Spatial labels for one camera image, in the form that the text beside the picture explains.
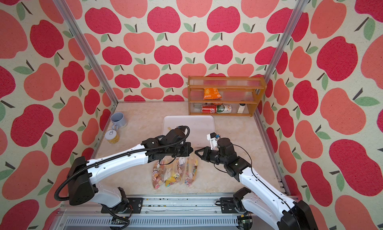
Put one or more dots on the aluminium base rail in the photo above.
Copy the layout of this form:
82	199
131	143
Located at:
161	212

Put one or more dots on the green white drink can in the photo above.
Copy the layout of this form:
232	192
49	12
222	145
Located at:
224	109

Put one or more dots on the red soda can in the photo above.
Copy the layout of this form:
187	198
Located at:
209	109

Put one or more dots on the blue grey mug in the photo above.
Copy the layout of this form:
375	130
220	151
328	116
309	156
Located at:
118	121

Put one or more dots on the white plastic tray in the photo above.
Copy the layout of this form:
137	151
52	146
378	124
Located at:
200	126

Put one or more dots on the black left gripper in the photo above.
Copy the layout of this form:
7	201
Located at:
188	151

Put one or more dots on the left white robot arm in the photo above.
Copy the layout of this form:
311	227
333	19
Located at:
85	175

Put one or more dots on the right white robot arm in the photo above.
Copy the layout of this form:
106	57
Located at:
257	196

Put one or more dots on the ziploc bag of candies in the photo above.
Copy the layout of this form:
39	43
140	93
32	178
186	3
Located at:
191	171

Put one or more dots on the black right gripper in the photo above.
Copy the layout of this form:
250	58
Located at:
205	155

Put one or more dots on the wooden shelf rack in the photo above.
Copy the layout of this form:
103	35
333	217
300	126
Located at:
234	90

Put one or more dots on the orange snack packet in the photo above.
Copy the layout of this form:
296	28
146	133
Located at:
211	94

